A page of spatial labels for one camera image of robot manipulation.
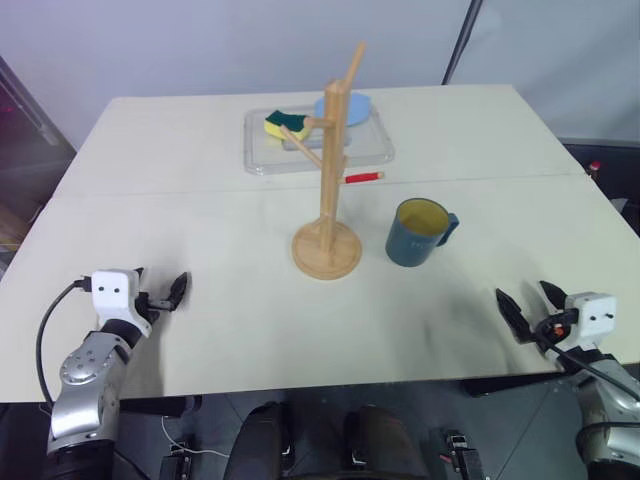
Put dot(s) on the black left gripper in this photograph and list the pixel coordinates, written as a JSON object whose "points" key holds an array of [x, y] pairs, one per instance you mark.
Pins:
{"points": [[150, 305]]}

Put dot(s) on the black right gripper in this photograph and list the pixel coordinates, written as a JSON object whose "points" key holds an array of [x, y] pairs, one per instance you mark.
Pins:
{"points": [[552, 327]]}

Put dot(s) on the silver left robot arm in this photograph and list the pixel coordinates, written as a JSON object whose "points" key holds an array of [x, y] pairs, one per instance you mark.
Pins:
{"points": [[82, 395]]}

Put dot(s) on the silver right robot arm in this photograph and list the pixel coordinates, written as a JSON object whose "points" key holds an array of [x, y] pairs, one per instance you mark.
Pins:
{"points": [[610, 395]]}

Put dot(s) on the dark blue mug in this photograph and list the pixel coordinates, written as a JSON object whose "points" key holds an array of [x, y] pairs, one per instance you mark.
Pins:
{"points": [[411, 245]]}

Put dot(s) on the wooden mug tree stand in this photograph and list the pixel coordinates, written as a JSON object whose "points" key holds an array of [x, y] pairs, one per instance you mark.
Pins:
{"points": [[331, 200]]}

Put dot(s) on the small red knob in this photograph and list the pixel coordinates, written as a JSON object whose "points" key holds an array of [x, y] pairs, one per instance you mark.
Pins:
{"points": [[595, 166]]}

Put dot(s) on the black box-shaped device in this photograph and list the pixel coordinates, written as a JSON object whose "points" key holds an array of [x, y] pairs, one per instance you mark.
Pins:
{"points": [[175, 462], [462, 455]]}

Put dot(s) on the dark metal cabinet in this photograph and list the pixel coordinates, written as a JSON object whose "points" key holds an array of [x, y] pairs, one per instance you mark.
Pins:
{"points": [[25, 150]]}

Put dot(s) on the dark rounded shape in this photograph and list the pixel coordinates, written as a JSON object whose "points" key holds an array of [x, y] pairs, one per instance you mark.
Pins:
{"points": [[382, 445], [257, 445]]}

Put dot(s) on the yellow and green sponge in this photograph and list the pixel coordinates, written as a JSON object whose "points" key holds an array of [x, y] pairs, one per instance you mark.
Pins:
{"points": [[286, 123]]}

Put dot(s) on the clear plastic tray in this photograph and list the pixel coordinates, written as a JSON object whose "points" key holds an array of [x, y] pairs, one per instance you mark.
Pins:
{"points": [[371, 146]]}

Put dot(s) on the light blue round plate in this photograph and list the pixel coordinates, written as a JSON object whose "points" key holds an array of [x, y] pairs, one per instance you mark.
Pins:
{"points": [[358, 110]]}

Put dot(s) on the black slanted pole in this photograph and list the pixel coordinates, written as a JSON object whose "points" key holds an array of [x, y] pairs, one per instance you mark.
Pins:
{"points": [[462, 42]]}

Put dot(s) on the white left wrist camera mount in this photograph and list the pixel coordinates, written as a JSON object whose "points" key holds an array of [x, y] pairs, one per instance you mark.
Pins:
{"points": [[112, 300]]}

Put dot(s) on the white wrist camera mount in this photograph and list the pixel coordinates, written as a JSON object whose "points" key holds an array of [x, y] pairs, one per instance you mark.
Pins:
{"points": [[592, 317], [112, 300]]}

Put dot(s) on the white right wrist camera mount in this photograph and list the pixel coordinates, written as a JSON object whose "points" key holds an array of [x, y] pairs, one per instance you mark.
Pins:
{"points": [[592, 317]]}

